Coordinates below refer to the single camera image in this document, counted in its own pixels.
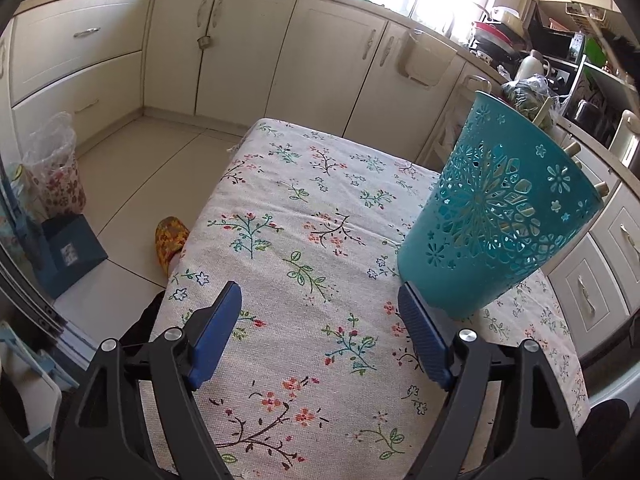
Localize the bagged green vegetables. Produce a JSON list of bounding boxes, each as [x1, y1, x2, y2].
[[501, 74, 553, 126]]

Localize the floral white tablecloth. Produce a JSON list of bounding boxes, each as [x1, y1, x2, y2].
[[149, 117, 587, 480]]

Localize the yellow floral slipper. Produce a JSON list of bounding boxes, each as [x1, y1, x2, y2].
[[153, 215, 192, 277]]

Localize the teal perforated plastic basket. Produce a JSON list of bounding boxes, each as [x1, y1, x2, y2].
[[397, 90, 607, 322]]

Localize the cream cabinets with metal handles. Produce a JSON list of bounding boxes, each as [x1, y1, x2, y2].
[[544, 125, 640, 361]]

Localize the cream drawer cabinet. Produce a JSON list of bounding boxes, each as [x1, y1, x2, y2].
[[9, 0, 153, 148]]

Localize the white hanging bin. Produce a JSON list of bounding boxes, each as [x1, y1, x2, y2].
[[398, 29, 454, 89]]

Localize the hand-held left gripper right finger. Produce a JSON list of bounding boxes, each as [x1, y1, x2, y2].
[[398, 282, 585, 480]]

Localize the clear plastic bag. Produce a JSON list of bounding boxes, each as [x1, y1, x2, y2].
[[21, 111, 88, 222]]

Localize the blue box on floor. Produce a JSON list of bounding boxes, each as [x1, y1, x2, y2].
[[41, 214, 109, 300]]

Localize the black countertop appliance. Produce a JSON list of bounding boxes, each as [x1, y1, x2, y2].
[[529, 0, 592, 63]]

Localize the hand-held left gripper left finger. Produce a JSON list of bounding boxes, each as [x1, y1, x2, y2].
[[54, 280, 244, 480]]

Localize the white thermos jug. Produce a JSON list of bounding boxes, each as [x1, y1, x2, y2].
[[515, 49, 547, 84]]

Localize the cream door cabinets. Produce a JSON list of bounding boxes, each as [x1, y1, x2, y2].
[[142, 0, 478, 163]]

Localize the dish rack with dishes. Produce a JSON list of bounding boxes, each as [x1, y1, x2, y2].
[[469, 4, 532, 63]]

